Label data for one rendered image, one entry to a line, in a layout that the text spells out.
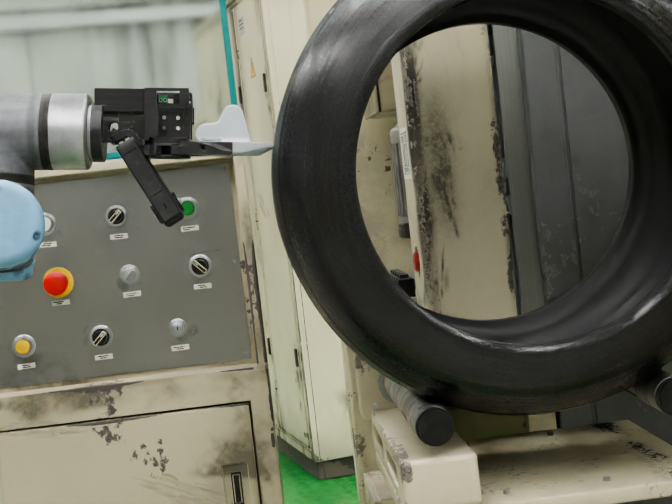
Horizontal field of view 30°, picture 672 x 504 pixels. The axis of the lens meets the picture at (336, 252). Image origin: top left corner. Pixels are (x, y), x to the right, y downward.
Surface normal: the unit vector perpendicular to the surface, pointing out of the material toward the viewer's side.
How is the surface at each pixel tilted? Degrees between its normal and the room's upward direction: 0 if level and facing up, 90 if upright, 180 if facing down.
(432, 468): 90
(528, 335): 80
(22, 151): 122
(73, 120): 74
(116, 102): 90
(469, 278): 90
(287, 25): 90
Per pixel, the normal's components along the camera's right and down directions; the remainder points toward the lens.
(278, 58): 0.27, 0.02
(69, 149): 0.07, 0.51
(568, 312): -0.03, -0.11
